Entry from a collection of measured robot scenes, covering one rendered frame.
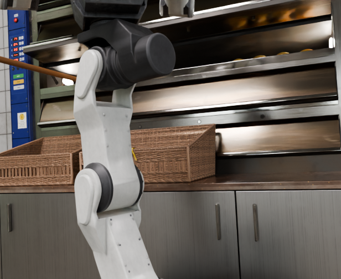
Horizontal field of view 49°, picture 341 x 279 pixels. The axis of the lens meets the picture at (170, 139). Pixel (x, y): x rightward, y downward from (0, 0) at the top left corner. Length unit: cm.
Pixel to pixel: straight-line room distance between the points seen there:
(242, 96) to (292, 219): 80
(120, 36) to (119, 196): 44
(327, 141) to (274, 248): 69
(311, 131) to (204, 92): 60
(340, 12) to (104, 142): 140
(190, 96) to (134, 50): 114
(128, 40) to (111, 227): 52
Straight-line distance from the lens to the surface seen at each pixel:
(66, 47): 243
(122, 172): 110
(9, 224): 205
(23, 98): 271
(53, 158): 193
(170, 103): 214
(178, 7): 144
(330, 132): 199
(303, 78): 202
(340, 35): 205
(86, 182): 107
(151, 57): 98
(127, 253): 110
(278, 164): 199
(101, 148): 109
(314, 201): 145
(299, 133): 199
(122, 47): 103
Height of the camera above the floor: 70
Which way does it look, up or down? 2 degrees up
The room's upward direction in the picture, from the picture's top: 3 degrees counter-clockwise
